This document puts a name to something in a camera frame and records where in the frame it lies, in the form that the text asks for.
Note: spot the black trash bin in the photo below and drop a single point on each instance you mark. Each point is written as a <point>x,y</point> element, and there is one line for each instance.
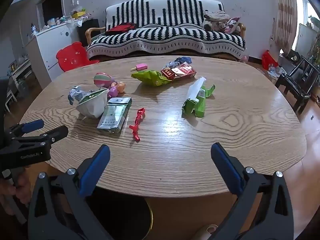
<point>125,215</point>

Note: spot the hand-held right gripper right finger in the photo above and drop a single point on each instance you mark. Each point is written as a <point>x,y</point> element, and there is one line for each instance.
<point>225,171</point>

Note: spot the pink printed pillow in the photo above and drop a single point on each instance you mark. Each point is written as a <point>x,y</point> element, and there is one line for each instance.
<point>232,25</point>

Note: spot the green white torn wrapper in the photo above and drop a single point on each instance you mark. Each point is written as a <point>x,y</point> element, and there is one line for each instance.
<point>198,100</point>

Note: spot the green cigarette carton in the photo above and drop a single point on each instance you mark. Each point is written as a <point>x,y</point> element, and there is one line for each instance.
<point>114,115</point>

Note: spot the white shelf rack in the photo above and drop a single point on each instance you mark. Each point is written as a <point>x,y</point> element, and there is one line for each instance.
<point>17,80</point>

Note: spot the beige rounded object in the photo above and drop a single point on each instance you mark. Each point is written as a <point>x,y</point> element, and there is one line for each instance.
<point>206,232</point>

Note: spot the red twisted wrapper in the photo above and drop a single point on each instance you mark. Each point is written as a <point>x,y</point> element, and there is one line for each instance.
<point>137,123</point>

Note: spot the pink popsicle toy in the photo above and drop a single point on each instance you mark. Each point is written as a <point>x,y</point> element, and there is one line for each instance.
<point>140,67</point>

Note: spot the black wooden chair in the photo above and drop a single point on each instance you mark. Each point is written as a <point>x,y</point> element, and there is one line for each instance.
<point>300,80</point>

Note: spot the white cabinet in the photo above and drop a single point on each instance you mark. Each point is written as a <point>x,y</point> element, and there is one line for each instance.
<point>56,47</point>

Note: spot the red bag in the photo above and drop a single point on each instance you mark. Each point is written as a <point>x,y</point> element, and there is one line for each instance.
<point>268,60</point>

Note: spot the patterned curtain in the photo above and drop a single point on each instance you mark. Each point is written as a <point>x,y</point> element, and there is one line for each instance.
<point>285,15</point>

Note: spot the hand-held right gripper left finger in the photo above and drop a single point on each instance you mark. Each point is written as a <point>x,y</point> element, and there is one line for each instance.
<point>95,172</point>

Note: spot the water bottle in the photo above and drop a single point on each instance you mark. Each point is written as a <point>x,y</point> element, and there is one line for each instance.
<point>22,87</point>

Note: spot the red cigarette box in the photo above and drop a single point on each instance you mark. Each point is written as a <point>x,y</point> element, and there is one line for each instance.
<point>178,72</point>

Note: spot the blue white crumpled wrapper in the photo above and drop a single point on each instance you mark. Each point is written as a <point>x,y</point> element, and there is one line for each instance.
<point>182,61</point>
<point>76,93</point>

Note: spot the red bear plastic chair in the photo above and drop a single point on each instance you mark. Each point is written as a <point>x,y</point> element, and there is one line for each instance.
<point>72,56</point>

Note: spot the black cabinet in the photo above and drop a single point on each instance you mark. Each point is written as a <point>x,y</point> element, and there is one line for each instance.
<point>87,30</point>

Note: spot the yellow box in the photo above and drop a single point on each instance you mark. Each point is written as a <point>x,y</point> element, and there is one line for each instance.
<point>78,14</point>

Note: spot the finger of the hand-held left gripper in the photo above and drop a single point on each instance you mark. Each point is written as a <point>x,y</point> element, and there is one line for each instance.
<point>56,133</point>
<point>32,125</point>

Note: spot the person's left hand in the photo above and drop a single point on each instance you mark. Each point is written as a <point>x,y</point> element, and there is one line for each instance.
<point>23,190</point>

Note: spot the green snack bag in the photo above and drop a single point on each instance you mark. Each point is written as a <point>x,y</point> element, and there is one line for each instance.
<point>150,78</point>

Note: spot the red cushion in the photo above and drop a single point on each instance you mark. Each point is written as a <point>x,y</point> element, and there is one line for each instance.
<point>121,28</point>

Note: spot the white green crumpled bag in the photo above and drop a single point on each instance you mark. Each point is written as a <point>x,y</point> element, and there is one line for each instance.
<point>92,104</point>

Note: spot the pink doll toy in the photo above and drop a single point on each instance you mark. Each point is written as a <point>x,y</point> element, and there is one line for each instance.
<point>108,83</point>

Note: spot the black white striped blanket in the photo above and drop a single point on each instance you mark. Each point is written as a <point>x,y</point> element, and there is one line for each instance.
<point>165,36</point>

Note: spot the wooden sofa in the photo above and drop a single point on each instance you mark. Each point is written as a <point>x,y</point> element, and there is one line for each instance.
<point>93,31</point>

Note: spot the potted plant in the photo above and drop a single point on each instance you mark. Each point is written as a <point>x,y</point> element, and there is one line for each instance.
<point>314,42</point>

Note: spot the pile of clothes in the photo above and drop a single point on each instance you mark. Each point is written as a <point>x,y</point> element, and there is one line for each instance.
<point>215,20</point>

